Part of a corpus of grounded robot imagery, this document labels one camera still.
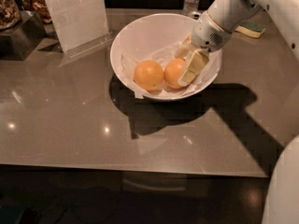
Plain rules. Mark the dark metal box stand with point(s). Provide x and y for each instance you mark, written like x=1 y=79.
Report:
x=17 y=42

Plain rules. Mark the glass jar of nuts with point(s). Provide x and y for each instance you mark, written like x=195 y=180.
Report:
x=9 y=14

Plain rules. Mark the yellow green sponge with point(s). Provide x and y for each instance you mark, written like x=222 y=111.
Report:
x=250 y=29

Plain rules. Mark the metal can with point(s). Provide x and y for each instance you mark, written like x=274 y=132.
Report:
x=195 y=15

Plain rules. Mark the clear acrylic sign holder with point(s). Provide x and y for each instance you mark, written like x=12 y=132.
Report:
x=80 y=25

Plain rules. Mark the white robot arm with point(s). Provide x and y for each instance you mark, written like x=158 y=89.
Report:
x=282 y=200

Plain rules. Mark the snack tray in background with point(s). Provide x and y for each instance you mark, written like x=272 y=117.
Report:
x=40 y=7

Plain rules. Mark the orange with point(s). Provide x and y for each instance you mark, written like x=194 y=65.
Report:
x=149 y=75
x=172 y=72

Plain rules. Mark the white ceramic bowl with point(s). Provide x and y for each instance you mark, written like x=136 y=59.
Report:
x=156 y=37

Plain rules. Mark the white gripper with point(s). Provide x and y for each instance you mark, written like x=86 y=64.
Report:
x=207 y=34

